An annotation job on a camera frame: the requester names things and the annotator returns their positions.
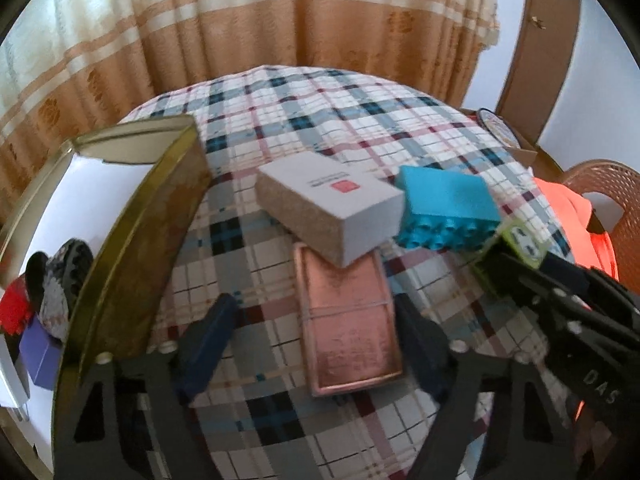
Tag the green block with football print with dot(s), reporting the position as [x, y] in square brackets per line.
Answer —
[525, 242]

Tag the red building block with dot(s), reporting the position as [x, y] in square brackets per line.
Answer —
[15, 307]

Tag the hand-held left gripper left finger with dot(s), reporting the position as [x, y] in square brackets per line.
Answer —
[210, 345]

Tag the plaid tablecloth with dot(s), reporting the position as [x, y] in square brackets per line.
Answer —
[310, 110]

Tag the brown wicker chair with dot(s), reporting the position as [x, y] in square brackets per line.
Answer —
[620, 180]

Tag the pink metal case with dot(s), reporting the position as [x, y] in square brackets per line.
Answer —
[350, 320]

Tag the orange cloth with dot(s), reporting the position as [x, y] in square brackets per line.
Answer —
[565, 200]

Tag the wooden wardrobe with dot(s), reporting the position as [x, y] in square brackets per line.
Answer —
[545, 35]

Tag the blue building block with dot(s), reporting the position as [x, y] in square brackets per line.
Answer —
[445, 195]

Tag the purple block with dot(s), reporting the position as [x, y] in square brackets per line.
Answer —
[40, 355]

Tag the white carton box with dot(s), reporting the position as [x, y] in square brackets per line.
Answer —
[340, 195]

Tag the gold tin box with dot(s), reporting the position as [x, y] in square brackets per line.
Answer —
[135, 260]

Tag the cream and orange curtain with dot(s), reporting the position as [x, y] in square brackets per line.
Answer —
[200, 25]

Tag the cardboard box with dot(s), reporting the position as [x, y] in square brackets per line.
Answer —
[525, 155]

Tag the black grey speckled toy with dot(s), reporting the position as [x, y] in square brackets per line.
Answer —
[65, 285]

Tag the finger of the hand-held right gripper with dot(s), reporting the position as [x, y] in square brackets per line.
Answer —
[520, 285]
[570, 274]

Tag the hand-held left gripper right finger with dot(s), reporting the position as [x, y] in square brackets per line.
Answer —
[420, 350]

